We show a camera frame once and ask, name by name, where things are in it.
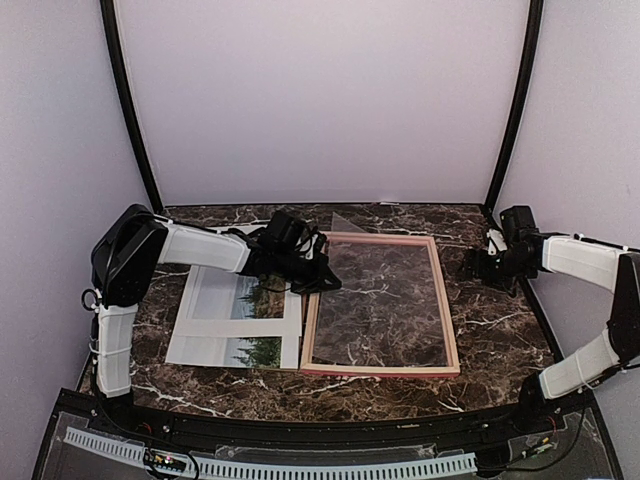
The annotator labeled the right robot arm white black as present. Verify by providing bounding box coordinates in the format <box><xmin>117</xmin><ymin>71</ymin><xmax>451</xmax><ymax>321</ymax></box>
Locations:
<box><xmin>461</xmin><ymin>230</ymin><xmax>639</xmax><ymax>434</ymax></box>

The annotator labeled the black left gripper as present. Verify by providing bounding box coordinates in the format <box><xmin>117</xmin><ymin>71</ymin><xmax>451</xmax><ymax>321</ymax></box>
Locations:
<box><xmin>274</xmin><ymin>248</ymin><xmax>342</xmax><ymax>295</ymax></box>

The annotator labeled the clear acrylic sheet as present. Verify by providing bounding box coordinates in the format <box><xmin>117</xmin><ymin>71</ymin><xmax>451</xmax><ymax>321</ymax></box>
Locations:
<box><xmin>309</xmin><ymin>212</ymin><xmax>449</xmax><ymax>369</ymax></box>

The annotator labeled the landscape photo print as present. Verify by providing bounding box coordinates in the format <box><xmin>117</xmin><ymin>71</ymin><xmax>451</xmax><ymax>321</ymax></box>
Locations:
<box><xmin>191</xmin><ymin>269</ymin><xmax>285</xmax><ymax>320</ymax></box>

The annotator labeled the white slotted cable duct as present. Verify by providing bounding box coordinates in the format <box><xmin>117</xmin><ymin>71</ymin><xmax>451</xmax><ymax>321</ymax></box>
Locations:
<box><xmin>64</xmin><ymin>426</ymin><xmax>477</xmax><ymax>477</ymax></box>

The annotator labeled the left black corner post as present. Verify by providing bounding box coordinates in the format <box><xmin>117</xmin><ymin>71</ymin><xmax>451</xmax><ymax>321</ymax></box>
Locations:
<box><xmin>99</xmin><ymin>0</ymin><xmax>164</xmax><ymax>213</ymax></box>

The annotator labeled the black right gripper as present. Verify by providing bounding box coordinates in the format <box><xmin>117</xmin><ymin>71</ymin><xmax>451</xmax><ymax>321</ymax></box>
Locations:
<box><xmin>455</xmin><ymin>248</ymin><xmax>532</xmax><ymax>292</ymax></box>

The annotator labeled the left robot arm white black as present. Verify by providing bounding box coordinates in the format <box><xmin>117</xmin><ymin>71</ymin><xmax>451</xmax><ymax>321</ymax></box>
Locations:
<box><xmin>84</xmin><ymin>204</ymin><xmax>342</xmax><ymax>436</ymax></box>

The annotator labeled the white photo mat board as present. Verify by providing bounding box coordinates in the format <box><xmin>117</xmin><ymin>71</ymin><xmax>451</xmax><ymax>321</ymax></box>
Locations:
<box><xmin>174</xmin><ymin>265</ymin><xmax>304</xmax><ymax>337</ymax></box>

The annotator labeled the black corner post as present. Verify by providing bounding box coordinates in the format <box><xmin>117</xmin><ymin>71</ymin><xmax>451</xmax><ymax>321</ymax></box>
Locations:
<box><xmin>99</xmin><ymin>0</ymin><xmax>164</xmax><ymax>213</ymax></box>
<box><xmin>483</xmin><ymin>0</ymin><xmax>544</xmax><ymax>215</ymax></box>

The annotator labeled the right black corner post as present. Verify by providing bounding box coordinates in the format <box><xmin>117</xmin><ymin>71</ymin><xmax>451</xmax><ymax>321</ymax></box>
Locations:
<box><xmin>483</xmin><ymin>0</ymin><xmax>544</xmax><ymax>215</ymax></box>

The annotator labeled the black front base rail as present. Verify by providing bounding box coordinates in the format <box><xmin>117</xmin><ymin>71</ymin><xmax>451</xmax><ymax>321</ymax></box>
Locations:
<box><xmin>43</xmin><ymin>375</ymin><xmax>606</xmax><ymax>451</ymax></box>

